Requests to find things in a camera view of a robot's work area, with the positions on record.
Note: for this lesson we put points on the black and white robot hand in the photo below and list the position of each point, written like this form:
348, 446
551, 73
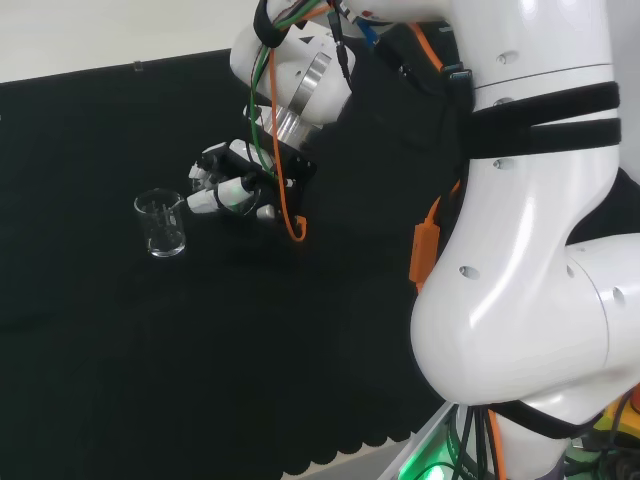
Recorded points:
232, 192

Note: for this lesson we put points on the clear glass beaker with graduations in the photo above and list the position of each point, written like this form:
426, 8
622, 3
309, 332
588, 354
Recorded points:
161, 235

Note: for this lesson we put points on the small clear clip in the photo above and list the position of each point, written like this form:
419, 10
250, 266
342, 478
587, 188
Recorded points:
136, 66

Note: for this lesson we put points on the black bench cloth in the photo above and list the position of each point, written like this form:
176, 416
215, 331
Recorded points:
150, 350

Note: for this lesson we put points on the blue USB plugs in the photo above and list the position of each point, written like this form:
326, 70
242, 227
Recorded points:
459, 75

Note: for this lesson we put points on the yellow stop button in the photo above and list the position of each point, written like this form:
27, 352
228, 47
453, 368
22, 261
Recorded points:
617, 417

